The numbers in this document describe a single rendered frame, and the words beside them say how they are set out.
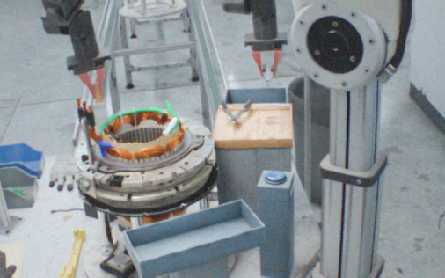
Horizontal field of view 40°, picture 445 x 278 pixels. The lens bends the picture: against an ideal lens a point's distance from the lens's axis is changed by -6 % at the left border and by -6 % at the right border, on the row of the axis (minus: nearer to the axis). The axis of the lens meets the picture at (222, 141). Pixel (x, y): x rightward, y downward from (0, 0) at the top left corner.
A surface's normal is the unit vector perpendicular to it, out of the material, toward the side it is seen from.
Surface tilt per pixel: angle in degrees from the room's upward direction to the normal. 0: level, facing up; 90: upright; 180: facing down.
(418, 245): 0
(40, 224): 0
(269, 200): 90
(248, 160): 90
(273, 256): 90
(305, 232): 0
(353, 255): 90
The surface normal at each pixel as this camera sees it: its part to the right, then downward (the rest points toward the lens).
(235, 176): -0.08, 0.47
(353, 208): -0.51, 0.42
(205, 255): 0.38, 0.41
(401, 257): -0.07, -0.89
